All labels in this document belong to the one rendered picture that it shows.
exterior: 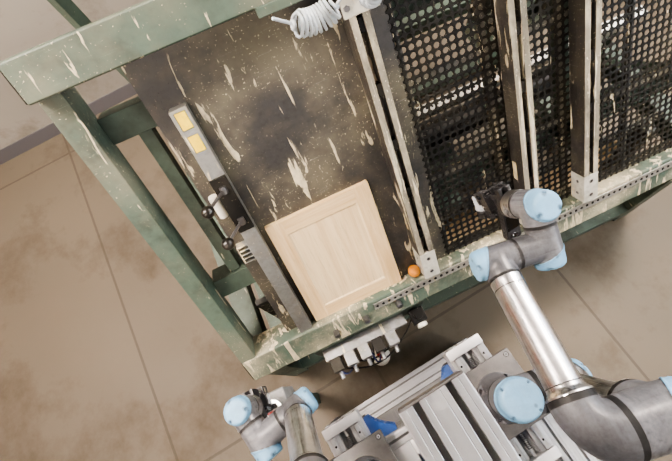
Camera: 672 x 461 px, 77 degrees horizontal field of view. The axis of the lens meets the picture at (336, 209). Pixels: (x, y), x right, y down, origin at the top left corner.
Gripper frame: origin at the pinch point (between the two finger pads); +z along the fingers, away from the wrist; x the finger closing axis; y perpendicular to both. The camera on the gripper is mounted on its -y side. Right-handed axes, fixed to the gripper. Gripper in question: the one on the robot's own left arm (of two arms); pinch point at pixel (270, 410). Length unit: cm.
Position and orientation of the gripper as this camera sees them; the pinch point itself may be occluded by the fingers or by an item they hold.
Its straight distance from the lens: 166.1
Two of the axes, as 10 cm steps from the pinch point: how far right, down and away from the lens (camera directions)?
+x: -9.1, 4.2, -0.6
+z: 1.1, 3.8, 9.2
